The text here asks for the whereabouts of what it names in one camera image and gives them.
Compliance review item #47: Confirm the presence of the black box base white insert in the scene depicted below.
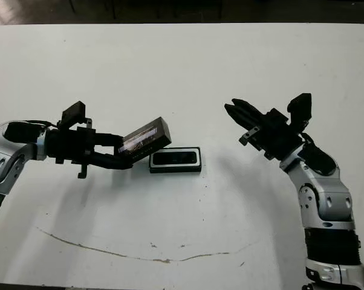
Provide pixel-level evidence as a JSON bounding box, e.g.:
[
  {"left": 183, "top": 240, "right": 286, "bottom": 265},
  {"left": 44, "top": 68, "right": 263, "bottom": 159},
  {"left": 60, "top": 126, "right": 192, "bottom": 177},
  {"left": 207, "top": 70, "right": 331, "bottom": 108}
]
[{"left": 149, "top": 146, "right": 202, "bottom": 175}]

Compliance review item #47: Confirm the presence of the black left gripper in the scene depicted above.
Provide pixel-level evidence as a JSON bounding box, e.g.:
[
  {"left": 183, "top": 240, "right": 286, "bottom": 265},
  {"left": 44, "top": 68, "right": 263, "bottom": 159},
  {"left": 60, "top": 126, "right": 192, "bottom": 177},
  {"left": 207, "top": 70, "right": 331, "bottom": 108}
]
[{"left": 45, "top": 117, "right": 135, "bottom": 179}]

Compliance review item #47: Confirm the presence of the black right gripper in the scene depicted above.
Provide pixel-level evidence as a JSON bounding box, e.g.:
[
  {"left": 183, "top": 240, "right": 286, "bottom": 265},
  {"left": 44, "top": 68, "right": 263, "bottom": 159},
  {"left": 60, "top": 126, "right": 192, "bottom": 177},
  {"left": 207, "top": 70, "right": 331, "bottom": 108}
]
[{"left": 223, "top": 97, "right": 304, "bottom": 161}]

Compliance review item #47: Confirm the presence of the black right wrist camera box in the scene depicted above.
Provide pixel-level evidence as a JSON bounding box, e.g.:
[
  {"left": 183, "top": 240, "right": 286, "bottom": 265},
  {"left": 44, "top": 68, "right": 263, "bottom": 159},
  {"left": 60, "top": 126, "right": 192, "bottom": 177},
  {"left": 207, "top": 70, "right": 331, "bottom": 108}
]
[{"left": 287, "top": 92, "right": 313, "bottom": 130}]

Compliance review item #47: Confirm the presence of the black slim camera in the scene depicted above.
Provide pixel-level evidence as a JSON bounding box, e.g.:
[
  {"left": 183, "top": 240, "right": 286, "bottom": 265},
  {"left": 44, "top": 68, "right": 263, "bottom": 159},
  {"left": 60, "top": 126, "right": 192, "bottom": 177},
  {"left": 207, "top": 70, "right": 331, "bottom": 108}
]
[{"left": 153, "top": 150, "right": 198, "bottom": 167}]

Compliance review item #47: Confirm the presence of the black box lid with window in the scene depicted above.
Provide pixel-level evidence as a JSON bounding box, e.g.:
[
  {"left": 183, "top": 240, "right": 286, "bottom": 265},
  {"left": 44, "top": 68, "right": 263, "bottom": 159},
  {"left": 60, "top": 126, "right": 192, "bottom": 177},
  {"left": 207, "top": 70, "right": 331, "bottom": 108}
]
[{"left": 117, "top": 116, "right": 173, "bottom": 166}]

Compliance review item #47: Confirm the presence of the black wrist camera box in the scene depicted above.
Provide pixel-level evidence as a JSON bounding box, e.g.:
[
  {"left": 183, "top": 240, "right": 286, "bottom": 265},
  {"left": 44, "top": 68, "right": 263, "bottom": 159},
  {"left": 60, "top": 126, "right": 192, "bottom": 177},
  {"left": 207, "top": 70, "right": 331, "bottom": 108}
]
[
  {"left": 287, "top": 92, "right": 313, "bottom": 130},
  {"left": 62, "top": 100, "right": 87, "bottom": 130}
]

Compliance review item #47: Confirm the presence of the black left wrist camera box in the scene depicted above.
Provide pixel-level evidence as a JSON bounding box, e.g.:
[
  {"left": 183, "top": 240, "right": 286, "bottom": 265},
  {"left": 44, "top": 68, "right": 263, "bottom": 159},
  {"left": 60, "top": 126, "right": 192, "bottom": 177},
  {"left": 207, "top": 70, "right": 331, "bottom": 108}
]
[{"left": 62, "top": 100, "right": 87, "bottom": 130}]

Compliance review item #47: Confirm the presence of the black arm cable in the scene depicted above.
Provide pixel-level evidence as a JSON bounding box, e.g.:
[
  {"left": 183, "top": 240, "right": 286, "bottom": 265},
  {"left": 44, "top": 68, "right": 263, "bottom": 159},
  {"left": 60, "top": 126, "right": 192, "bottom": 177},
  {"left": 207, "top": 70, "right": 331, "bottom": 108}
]
[
  {"left": 299, "top": 131, "right": 317, "bottom": 149},
  {"left": 24, "top": 120, "right": 62, "bottom": 129}
]

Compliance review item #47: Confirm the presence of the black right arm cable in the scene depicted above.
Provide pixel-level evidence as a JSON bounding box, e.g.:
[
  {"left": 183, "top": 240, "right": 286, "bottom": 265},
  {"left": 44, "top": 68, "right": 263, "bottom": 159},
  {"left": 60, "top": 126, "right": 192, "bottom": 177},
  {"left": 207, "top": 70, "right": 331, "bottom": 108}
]
[{"left": 299, "top": 131, "right": 317, "bottom": 149}]

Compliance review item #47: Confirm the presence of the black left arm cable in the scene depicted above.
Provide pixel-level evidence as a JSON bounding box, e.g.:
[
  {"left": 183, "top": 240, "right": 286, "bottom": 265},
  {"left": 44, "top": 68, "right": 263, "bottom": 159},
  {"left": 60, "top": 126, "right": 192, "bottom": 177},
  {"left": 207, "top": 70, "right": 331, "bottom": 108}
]
[{"left": 24, "top": 120, "right": 62, "bottom": 129}]

